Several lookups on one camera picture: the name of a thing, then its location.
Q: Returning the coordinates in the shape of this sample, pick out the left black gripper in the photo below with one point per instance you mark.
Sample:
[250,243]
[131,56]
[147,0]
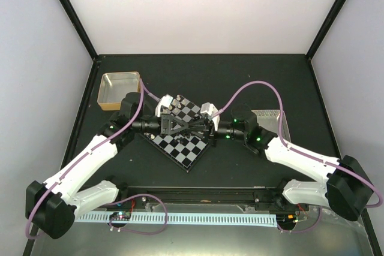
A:
[166,122]

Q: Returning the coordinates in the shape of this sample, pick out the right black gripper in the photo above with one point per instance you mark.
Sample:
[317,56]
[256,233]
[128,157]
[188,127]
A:
[210,128]

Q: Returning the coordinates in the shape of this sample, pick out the black white chess board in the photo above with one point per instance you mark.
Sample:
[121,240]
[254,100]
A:
[181,155]

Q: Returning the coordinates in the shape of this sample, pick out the pink metal tin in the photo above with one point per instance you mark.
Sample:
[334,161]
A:
[269,119]

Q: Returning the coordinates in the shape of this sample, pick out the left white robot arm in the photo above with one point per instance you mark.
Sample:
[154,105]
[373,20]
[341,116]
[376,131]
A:
[55,204]

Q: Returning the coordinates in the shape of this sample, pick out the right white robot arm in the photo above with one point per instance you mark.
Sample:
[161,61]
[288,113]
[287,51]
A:
[341,185]

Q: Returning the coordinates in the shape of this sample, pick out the small green circuit board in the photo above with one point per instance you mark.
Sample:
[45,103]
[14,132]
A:
[120,216]

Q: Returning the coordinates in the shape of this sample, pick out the right small circuit board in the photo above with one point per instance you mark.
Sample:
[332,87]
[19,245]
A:
[290,218]

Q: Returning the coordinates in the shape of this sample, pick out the gold metal tin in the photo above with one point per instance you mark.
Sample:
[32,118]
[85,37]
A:
[114,87]

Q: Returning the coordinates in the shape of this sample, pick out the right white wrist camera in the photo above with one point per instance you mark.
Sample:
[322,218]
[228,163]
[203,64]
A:
[211,112]

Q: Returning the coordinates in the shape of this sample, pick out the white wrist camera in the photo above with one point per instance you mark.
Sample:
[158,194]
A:
[164,102]
[211,112]

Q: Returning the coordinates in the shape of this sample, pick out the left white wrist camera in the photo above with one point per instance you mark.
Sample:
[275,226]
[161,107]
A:
[164,102]

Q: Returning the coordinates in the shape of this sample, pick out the black front rail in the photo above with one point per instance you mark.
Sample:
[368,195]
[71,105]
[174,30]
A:
[260,198]

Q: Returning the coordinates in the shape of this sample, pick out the light blue cable duct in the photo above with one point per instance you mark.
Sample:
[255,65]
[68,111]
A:
[258,220]

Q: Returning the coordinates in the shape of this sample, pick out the left black frame post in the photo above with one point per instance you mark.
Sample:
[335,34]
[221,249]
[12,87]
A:
[76,23]

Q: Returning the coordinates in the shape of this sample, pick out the black frame post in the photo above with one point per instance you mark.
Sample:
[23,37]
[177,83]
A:
[325,27]
[76,23]

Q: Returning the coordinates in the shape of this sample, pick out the right black frame post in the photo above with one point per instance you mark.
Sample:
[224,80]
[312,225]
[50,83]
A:
[325,27]

